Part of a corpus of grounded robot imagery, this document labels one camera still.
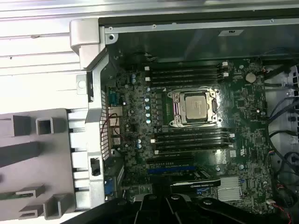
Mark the black expansion slot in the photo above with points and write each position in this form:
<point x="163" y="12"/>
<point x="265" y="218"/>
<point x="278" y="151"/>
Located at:
<point x="170" y="160"/>

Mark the silver rear port block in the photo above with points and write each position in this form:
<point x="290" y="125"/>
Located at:
<point x="114" y="112"/>

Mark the black graphics card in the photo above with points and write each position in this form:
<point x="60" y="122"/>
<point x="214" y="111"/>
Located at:
<point x="194" y="183"/>

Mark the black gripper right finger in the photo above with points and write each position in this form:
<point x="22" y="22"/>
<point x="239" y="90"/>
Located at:
<point x="184" y="210"/>

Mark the silver disk bay cage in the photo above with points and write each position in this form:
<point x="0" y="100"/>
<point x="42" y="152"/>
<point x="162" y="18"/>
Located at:
<point x="294" y="77"/>

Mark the silver finned heatsink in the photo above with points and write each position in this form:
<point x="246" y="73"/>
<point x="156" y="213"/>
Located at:
<point x="229" y="189"/>

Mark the blue expansion slot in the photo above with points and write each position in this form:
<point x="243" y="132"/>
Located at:
<point x="163" y="171"/>

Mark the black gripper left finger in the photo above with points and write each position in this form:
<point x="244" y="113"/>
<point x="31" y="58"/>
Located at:
<point x="149" y="210"/>

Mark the round coin battery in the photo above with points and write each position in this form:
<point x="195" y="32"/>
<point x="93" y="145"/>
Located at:
<point x="250" y="77"/>

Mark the black RAM slot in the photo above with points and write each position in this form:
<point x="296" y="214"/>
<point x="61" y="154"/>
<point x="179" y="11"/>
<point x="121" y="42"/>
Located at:
<point x="194" y="143"/>
<point x="187" y="66"/>
<point x="194" y="138"/>
<point x="194" y="132"/>
<point x="194" y="149"/>
<point x="187" y="76"/>
<point x="187" y="71"/>
<point x="187" y="81"/>

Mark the silver CPU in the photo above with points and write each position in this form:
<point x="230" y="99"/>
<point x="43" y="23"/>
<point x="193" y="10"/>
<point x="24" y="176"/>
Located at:
<point x="196" y="107"/>

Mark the grey parts rack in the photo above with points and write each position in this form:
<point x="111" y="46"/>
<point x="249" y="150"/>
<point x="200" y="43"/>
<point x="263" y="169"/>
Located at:
<point x="53" y="158"/>

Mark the blue port connector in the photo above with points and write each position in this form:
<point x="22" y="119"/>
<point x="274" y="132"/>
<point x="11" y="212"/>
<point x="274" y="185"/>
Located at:
<point x="109" y="186"/>

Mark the metal socket cover frame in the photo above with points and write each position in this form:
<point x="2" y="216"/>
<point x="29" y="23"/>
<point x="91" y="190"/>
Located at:
<point x="180" y="102"/>

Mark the green motherboard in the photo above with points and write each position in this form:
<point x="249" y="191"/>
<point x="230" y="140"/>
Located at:
<point x="247" y="112"/>

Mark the black and silver PC case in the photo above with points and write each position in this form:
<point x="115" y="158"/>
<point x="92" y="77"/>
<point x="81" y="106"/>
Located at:
<point x="187" y="44"/>

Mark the green RAM stick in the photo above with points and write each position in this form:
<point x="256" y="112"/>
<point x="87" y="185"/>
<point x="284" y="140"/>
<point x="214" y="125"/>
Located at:
<point x="14" y="196"/>

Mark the small wall sticker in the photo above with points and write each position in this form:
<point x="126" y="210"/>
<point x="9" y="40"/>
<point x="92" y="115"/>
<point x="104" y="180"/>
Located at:
<point x="231" y="32"/>

